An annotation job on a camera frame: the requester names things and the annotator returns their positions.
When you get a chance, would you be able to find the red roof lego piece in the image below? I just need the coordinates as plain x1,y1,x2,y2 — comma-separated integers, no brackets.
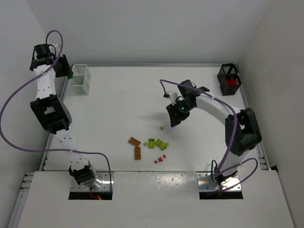
226,79,238,86

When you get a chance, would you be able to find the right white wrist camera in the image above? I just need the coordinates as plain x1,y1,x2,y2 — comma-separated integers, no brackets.
166,90,179,105

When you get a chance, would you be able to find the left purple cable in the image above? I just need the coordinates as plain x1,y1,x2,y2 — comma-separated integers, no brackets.
0,29,113,190

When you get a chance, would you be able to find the metal base plate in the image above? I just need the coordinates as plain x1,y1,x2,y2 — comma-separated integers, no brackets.
197,172,242,192
70,171,114,192

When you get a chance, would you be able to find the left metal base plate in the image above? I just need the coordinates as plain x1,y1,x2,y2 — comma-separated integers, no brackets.
70,171,114,192

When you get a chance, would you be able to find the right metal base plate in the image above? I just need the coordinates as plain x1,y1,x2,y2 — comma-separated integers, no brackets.
197,172,242,192

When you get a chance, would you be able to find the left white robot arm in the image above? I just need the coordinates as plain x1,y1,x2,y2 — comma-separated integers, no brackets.
30,44,96,189

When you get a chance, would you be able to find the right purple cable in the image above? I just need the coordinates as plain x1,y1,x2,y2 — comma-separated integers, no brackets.
159,79,259,193

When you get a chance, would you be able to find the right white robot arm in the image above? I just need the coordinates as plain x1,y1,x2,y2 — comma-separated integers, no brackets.
163,80,262,184

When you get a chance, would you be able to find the lime lego with stud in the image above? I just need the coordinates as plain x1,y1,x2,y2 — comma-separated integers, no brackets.
160,142,169,150

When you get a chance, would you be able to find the purple cable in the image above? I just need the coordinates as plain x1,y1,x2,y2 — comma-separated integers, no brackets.
0,29,113,190
159,79,259,193

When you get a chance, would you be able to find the white slotted container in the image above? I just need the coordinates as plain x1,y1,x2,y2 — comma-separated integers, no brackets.
67,64,91,96

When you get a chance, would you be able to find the black slotted container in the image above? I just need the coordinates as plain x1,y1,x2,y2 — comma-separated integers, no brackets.
217,63,242,96

